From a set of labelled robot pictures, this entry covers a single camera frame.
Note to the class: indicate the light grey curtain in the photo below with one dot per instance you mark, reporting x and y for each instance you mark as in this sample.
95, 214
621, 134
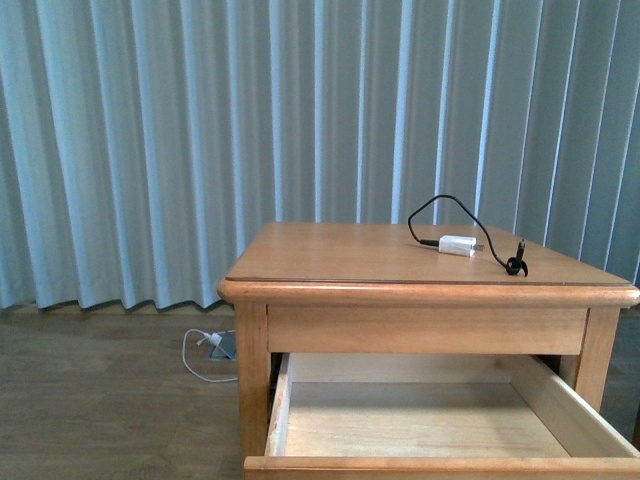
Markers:
145, 143

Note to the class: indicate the wooden drawer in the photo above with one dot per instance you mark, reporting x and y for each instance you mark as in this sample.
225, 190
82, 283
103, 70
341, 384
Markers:
366, 416

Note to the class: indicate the white plug at floor outlet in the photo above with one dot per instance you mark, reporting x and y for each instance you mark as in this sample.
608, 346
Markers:
214, 338

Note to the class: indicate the wooden nightstand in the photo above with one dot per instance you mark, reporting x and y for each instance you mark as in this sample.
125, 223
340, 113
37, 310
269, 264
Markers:
370, 289

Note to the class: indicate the white usb charger plug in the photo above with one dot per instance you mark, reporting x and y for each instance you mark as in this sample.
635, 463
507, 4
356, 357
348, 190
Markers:
464, 246

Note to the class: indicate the metal floor outlet box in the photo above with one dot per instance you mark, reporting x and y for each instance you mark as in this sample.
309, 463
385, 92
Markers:
226, 350

